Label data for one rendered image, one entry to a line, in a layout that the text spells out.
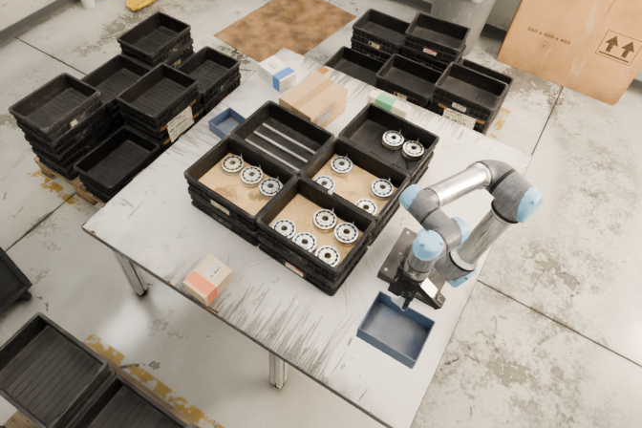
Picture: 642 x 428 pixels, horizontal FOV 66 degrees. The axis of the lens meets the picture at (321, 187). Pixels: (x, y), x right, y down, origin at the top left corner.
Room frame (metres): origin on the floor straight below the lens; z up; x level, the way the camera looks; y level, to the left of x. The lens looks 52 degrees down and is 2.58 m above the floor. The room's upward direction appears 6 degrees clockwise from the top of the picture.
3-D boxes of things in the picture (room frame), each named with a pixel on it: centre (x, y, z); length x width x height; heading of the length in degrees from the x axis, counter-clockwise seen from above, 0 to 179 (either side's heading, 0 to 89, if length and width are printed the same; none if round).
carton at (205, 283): (0.91, 0.42, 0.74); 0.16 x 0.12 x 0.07; 149
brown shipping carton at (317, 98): (1.97, 0.09, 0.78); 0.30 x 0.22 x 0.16; 145
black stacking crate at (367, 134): (1.64, -0.30, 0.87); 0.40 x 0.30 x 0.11; 60
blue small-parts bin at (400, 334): (0.63, -0.28, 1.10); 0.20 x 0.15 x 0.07; 64
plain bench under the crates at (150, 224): (1.48, -0.03, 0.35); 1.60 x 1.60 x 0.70; 63
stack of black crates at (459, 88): (2.51, -0.88, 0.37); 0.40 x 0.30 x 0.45; 63
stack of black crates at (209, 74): (2.53, 0.84, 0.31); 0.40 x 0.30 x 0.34; 153
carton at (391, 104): (2.08, -0.33, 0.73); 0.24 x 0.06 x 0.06; 63
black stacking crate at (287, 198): (1.12, 0.00, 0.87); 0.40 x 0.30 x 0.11; 60
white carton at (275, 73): (2.23, 0.32, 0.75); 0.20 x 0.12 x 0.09; 49
